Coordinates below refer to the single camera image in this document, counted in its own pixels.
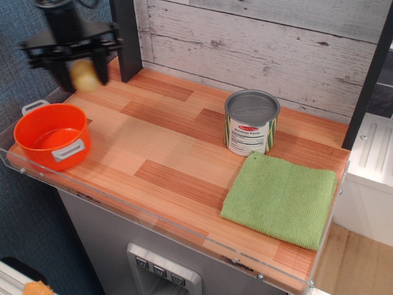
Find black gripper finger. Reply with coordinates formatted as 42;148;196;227
91;48;109;85
45;60;76;92

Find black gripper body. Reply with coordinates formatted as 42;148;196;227
18;4;122;69

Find yellow potato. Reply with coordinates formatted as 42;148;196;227
70;59;101;93

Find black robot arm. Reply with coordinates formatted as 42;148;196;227
20;1;122;93

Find silver tin can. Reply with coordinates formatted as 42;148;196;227
224;90;281;157

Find clear acrylic table guard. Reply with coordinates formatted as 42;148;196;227
1;146;315;294

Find silver toy fridge cabinet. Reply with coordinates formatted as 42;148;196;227
59;191;284;294

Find orange object bottom left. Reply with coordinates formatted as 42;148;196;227
22;281;55;295

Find green folded cloth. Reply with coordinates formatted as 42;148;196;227
220;152;337;251

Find white toy appliance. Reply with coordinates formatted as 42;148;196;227
333;114;392;246

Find dark vertical post left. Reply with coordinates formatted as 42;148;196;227
109;0;143;82

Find dark vertical post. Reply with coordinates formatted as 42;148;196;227
341;1;392;150
109;0;143;82

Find orange bowl with grey handles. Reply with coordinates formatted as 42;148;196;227
14;100;91;171

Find dark vertical post right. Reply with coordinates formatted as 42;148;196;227
341;1;392;150

